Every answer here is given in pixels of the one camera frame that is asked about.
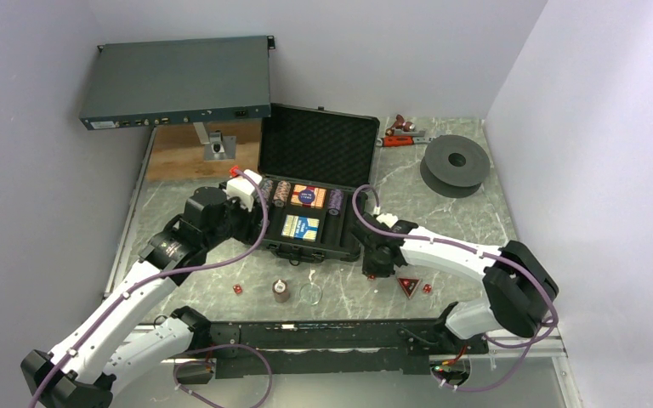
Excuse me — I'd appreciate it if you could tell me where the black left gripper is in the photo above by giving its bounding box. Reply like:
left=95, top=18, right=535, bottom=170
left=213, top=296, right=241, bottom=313
left=203, top=182, right=269, bottom=250

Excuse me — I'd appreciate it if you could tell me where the blue card deck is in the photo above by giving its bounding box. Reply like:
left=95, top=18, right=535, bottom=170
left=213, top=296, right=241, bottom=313
left=281, top=214, right=320, bottom=242

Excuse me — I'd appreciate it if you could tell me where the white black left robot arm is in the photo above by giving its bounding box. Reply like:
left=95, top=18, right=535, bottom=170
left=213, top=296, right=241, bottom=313
left=20, top=178, right=268, bottom=407

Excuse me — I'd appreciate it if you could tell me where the clear round dealer disc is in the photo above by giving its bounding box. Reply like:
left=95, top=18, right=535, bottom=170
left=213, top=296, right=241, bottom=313
left=298, top=282, right=323, bottom=306

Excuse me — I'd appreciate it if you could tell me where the brown wooden board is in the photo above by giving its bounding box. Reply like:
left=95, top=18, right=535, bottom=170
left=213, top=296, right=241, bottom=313
left=145, top=119, right=262, bottom=182

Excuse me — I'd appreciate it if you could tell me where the brown poker chip stack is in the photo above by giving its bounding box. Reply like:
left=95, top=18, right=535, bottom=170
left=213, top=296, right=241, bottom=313
left=272, top=279, right=290, bottom=303

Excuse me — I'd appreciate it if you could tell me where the black poker set case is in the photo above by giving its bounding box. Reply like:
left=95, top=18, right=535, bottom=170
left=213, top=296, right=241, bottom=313
left=258, top=104, right=381, bottom=263

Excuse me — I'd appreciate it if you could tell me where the orange card deck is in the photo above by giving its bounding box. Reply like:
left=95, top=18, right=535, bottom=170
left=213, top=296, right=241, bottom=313
left=290, top=184, right=327, bottom=209

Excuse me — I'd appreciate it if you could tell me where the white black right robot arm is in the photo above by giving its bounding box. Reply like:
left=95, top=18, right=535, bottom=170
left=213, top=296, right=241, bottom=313
left=352, top=213, right=559, bottom=353

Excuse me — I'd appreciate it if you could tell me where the red grey clamp tool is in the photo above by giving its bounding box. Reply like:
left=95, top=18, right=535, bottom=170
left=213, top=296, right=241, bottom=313
left=376, top=132, right=430, bottom=147

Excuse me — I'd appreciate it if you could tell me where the purple poker chip stack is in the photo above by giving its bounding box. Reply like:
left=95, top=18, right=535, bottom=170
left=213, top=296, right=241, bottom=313
left=327, top=189, right=344, bottom=216

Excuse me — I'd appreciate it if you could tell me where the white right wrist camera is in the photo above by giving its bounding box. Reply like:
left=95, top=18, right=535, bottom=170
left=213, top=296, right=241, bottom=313
left=375, top=212, right=399, bottom=229

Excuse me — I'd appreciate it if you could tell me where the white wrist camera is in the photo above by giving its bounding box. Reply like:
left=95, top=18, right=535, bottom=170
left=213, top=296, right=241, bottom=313
left=225, top=166, right=263, bottom=212
left=375, top=212, right=399, bottom=229

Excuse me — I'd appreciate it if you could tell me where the red black triangle button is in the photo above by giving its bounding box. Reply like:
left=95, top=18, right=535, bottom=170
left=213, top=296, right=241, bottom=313
left=396, top=277, right=420, bottom=299

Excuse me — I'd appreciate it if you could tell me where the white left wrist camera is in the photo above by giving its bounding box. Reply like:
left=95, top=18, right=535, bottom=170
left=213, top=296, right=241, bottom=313
left=225, top=166, right=263, bottom=212

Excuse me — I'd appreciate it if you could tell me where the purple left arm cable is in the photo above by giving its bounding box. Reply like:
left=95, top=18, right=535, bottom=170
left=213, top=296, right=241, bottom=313
left=27, top=168, right=271, bottom=408

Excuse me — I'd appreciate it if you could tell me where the black filament spool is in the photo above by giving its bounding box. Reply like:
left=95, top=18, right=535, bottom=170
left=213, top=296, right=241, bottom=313
left=419, top=134, right=491, bottom=198

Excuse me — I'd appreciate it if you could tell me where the grey metal bracket stand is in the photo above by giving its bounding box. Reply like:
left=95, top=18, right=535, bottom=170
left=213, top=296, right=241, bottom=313
left=193, top=122, right=236, bottom=162

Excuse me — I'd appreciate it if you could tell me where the grey rack network switch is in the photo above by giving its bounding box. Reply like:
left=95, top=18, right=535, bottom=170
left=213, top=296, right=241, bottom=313
left=79, top=35, right=275, bottom=130

